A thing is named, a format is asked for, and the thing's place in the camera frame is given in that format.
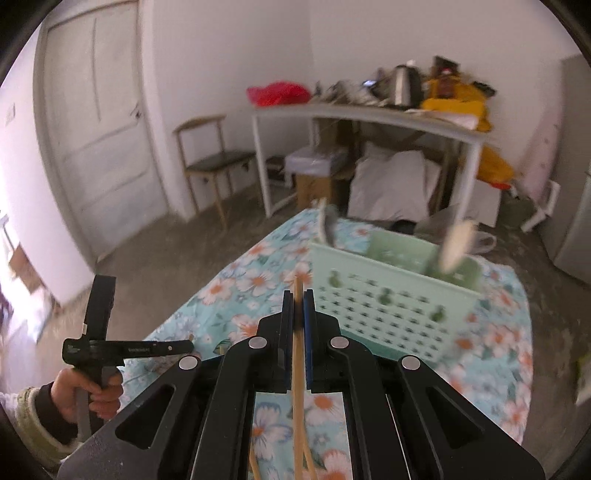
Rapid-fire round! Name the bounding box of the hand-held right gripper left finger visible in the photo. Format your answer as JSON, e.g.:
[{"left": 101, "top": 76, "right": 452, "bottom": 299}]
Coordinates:
[{"left": 58, "top": 291, "right": 295, "bottom": 480}]

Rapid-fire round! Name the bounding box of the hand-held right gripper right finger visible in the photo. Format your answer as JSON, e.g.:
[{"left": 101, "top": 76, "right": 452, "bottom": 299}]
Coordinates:
[{"left": 303, "top": 289, "right": 546, "bottom": 480}]

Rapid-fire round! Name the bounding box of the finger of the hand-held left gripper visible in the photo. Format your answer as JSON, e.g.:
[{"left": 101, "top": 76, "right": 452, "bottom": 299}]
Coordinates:
[{"left": 110, "top": 340, "right": 195, "bottom": 359}]

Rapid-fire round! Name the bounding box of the single wooden chopstick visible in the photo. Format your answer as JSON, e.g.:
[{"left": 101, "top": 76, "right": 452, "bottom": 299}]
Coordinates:
[{"left": 292, "top": 271, "right": 309, "bottom": 480}]

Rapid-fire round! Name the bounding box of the green star-cutout utensil holder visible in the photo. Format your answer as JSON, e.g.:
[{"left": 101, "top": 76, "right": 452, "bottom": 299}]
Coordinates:
[{"left": 308, "top": 230, "right": 491, "bottom": 366}]

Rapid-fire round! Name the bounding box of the metal spoon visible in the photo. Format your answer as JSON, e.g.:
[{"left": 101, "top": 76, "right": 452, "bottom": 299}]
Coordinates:
[{"left": 322, "top": 200, "right": 339, "bottom": 246}]

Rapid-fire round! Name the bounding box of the bundle of wooden chopsticks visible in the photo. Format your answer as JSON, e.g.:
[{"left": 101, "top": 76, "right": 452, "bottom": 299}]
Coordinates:
[{"left": 248, "top": 440, "right": 320, "bottom": 480}]

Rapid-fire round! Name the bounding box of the white rice paddle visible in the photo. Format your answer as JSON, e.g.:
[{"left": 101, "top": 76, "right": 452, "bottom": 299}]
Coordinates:
[{"left": 438, "top": 220, "right": 479, "bottom": 274}]

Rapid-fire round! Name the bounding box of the person's left forearm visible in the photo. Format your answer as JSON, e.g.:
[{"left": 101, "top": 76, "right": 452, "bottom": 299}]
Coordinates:
[{"left": 0, "top": 382, "right": 80, "bottom": 468}]

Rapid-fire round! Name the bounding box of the person's left hand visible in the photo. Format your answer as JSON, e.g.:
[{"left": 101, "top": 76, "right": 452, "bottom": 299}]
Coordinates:
[{"left": 50, "top": 368, "right": 124, "bottom": 422}]

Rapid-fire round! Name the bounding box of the floral blue bed sheet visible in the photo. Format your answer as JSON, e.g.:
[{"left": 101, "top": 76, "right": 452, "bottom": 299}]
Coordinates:
[{"left": 122, "top": 208, "right": 535, "bottom": 480}]

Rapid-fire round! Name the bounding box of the brown cardboard box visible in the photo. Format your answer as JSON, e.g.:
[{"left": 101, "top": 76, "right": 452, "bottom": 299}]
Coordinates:
[{"left": 295, "top": 171, "right": 334, "bottom": 211}]

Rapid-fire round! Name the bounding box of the white panel door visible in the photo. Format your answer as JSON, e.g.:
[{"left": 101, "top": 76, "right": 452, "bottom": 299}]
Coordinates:
[{"left": 34, "top": 0, "right": 170, "bottom": 265}]

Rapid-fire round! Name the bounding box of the plastic-wrapped grey box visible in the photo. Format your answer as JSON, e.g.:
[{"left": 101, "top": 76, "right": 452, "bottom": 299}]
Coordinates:
[{"left": 285, "top": 148, "right": 347, "bottom": 177}]

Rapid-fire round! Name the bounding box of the white pillow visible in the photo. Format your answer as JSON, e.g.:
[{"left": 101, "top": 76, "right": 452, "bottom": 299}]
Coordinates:
[{"left": 347, "top": 143, "right": 442, "bottom": 221}]

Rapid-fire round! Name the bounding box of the wooden chair with dark seat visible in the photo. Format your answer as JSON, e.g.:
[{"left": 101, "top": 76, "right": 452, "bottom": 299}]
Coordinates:
[{"left": 173, "top": 114, "right": 259, "bottom": 230}]

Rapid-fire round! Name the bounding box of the white-legged long table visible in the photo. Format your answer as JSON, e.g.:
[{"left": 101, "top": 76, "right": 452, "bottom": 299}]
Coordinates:
[{"left": 252, "top": 102, "right": 486, "bottom": 223}]

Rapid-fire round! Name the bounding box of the red plastic bag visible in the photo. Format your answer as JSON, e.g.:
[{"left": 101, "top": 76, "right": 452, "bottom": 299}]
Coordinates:
[{"left": 246, "top": 82, "right": 311, "bottom": 108}]

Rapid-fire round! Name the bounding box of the white folding rack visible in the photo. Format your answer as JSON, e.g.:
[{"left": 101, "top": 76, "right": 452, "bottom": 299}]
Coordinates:
[{"left": 521, "top": 180, "right": 560, "bottom": 232}]

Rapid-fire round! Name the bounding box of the steel electric kettle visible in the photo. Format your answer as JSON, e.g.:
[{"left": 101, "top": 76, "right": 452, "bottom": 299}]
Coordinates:
[{"left": 392, "top": 60, "right": 424, "bottom": 110}]

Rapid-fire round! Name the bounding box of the yellow bag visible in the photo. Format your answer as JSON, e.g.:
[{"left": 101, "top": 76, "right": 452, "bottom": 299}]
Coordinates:
[{"left": 422, "top": 80, "right": 491, "bottom": 136}]

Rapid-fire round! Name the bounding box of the amber bottle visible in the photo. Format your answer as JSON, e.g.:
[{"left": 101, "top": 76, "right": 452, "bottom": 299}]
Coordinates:
[{"left": 438, "top": 67, "right": 456, "bottom": 99}]

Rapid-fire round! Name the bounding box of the pink patterned board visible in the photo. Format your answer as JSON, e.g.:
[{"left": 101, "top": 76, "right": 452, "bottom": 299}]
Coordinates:
[{"left": 517, "top": 108, "right": 567, "bottom": 200}]

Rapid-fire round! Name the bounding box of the grey refrigerator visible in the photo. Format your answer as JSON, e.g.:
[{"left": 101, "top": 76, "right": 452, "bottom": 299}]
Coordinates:
[{"left": 540, "top": 55, "right": 591, "bottom": 283}]

